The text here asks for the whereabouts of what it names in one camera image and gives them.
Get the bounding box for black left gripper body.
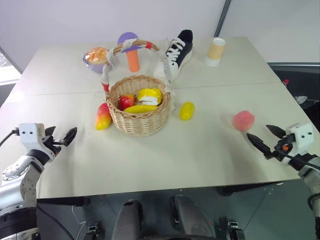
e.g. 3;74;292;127
41;134;66;157

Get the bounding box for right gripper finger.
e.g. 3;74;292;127
265;124;286;138
246;132;276;160

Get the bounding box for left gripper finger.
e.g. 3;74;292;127
44;126;57;138
59;126;78;149

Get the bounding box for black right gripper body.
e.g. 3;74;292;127
273;133;296;161

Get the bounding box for pink peach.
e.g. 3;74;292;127
231;110;256;132

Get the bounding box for red and yellow mango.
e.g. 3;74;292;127
95;102;113;131

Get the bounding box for red apple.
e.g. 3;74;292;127
119;93;136;111

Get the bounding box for yellow lemon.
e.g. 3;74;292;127
179;101;196;121

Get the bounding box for bread in purple bowl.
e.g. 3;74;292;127
82;46;110;74

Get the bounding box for yellow half-peeled banana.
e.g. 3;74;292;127
137;87;164;106

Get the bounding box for orange mushroom with purple cap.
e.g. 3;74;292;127
117;31;142;73

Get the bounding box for dark rounded shape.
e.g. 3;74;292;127
111;199;144;240

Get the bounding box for black and white sneaker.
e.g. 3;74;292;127
152;29;194;84

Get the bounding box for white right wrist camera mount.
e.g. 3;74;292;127
285;122;314;155

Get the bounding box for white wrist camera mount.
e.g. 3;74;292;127
285;122;314;155
18;122;46;151

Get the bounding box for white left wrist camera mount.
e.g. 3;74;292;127
18;122;46;151

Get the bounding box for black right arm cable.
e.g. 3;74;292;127
281;149;320;166

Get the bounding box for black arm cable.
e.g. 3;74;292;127
0;127;21;148
281;149;320;166

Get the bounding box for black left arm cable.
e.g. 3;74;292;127
0;127;21;148

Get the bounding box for wicker basket with handle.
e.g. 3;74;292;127
100;38;176;137

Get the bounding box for thin white cable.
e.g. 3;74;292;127
71;204;86;237

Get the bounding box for black metal bracket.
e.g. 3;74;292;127
83;223;100;240
218;216;245;240

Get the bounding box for grey metal post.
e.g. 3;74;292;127
213;0;232;38

